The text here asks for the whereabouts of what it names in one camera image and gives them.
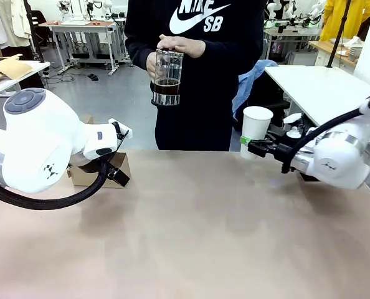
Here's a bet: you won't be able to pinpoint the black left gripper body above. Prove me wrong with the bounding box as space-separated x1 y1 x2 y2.
69 151 119 180

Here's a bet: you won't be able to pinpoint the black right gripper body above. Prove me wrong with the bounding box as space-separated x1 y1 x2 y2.
273 142 301 174

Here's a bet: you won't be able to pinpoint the tall white paper cup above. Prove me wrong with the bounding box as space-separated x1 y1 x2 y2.
240 106 274 160

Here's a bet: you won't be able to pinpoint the glass French press with coffee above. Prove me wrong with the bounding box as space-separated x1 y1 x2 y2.
150 49 185 107

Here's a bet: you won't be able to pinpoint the person's right hand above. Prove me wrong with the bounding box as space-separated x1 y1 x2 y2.
146 51 158 81

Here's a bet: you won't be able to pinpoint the person's left hand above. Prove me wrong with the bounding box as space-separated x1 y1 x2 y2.
158 34 206 59

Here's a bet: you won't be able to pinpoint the black square box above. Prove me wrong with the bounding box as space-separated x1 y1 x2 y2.
298 172 321 183

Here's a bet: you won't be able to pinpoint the blue cloth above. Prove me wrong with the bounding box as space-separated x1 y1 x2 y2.
232 60 279 121

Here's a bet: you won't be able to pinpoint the large white side table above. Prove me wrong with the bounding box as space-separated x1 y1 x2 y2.
263 64 370 144

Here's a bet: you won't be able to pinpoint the person in black hoodie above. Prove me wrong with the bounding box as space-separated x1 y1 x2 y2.
124 0 264 152

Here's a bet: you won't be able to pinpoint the wooden background table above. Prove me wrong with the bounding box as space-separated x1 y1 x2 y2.
308 39 360 74

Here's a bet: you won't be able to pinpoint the white table with cardboard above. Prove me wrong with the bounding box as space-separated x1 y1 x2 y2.
0 60 51 100

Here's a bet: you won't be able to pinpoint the background robot workbench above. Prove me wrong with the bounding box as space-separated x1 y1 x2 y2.
262 18 325 60

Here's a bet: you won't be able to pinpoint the white items on wooden table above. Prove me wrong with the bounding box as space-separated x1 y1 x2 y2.
340 36 365 62

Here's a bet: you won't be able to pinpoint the flat brown cardboard sheet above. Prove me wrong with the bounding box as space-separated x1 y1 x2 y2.
0 54 33 88

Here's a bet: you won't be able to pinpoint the black stand pole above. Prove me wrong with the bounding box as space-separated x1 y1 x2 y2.
326 0 351 69

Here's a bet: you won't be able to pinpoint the white background workbench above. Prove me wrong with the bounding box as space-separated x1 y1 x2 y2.
47 20 127 77

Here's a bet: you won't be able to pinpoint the person in yellow coat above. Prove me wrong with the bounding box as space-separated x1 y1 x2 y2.
320 0 370 43

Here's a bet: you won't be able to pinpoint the black tripod pole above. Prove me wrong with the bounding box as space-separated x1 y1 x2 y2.
22 0 45 63

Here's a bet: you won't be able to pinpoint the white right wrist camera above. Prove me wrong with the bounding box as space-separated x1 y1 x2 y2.
282 113 307 140

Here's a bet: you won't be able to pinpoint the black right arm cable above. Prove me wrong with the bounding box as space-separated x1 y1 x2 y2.
281 73 370 174

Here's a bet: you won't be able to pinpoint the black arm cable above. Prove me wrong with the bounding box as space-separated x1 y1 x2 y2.
281 73 370 174
0 160 111 211

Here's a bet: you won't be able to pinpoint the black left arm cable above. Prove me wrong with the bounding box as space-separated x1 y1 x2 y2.
0 160 111 211

